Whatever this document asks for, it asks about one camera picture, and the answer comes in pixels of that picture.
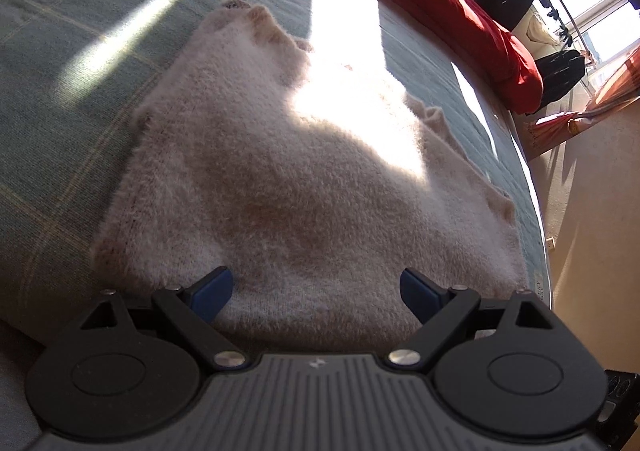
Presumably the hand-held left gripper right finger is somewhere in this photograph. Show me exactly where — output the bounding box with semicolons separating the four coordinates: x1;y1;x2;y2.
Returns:
387;267;558;374

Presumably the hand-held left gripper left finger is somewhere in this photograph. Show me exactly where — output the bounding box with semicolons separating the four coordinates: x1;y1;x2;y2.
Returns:
80;266;248;372

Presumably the white fuzzy sweater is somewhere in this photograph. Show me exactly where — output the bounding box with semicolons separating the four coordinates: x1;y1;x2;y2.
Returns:
90;0;531;352

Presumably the green plaid bed sheet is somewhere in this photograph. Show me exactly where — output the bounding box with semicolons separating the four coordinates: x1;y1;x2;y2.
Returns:
0;0;553;451

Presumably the orange striped curtain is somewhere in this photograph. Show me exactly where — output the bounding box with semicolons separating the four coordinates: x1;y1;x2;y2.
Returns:
530;58;640;152

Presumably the white hanging garment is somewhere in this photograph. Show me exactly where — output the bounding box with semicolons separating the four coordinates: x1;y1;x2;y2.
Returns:
520;11;560;52

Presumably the red duvet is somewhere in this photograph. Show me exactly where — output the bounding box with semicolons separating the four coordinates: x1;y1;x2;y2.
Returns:
272;0;545;114

